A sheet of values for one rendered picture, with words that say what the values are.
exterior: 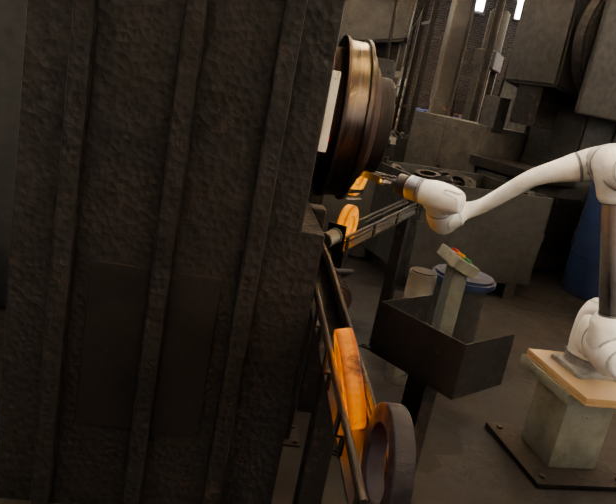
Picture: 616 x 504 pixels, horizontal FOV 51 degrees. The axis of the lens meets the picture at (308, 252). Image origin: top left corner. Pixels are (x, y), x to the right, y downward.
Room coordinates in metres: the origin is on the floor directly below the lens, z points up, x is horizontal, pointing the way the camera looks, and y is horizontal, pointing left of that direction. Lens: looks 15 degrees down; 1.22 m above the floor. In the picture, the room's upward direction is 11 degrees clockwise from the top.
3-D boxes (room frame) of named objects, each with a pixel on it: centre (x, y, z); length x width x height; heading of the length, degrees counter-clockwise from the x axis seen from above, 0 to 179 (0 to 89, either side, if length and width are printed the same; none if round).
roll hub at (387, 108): (1.96, -0.12, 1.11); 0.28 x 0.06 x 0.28; 8
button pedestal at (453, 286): (2.73, -0.66, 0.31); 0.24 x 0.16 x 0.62; 8
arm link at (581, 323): (2.23, -1.08, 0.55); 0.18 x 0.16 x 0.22; 174
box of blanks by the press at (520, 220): (4.56, -0.94, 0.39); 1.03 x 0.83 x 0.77; 113
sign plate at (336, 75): (1.60, 0.03, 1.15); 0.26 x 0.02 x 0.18; 8
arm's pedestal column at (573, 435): (2.24, -1.09, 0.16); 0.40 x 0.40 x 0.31; 14
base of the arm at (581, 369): (2.26, -1.08, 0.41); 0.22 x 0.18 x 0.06; 14
